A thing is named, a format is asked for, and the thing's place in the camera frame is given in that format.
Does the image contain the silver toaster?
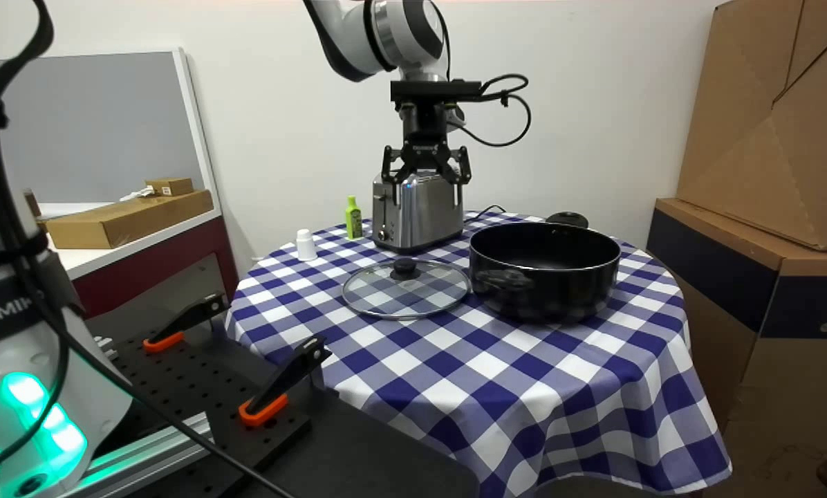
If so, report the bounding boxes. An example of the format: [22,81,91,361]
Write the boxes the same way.
[372,164,467,255]

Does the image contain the white desk with red front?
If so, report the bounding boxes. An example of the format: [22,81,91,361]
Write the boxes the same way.
[33,197,240,320]

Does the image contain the thin black cable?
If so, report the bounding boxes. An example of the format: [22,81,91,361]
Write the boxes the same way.
[22,302,308,498]

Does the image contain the small cardboard piece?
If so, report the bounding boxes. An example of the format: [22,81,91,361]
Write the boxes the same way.
[145,177,197,199]

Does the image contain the black pot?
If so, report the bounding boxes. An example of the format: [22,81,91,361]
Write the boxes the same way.
[467,211,623,327]

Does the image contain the black perforated board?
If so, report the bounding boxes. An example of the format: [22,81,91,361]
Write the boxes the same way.
[88,308,340,475]

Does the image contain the small green bottle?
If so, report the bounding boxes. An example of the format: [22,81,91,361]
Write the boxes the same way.
[343,192,366,240]

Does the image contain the black toaster cord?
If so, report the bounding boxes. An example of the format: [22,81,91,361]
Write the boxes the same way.
[471,201,518,226]

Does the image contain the large brown cardboard box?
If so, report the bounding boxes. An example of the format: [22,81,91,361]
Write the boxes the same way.
[675,0,827,255]

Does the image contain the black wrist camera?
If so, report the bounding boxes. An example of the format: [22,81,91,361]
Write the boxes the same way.
[387,77,484,106]

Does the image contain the flat cardboard box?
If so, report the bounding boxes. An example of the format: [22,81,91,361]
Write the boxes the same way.
[44,189,217,253]

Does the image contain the black camera cable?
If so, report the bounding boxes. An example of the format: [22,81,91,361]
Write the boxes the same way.
[446,73,538,153]

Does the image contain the grey panel with white frame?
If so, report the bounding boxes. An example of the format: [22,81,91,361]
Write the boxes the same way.
[0,47,228,226]

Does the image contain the glass lid with black knob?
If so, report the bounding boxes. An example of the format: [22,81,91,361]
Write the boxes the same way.
[339,253,474,325]

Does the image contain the aluminium rail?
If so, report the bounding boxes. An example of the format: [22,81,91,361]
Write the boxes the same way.
[67,412,218,498]

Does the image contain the black clamp with orange handle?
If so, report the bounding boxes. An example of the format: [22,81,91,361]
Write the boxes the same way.
[138,291,233,356]
[235,334,334,432]

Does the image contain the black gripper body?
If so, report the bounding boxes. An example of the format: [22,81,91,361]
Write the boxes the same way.
[397,98,460,157]

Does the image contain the cardboard box with blue band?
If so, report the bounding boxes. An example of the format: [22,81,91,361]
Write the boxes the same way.
[646,197,827,498]

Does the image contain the blue white checkered tablecloth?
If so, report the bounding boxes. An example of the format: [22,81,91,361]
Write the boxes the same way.
[225,206,735,498]

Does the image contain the small white shaker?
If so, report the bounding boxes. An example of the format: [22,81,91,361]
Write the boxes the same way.
[294,226,321,266]

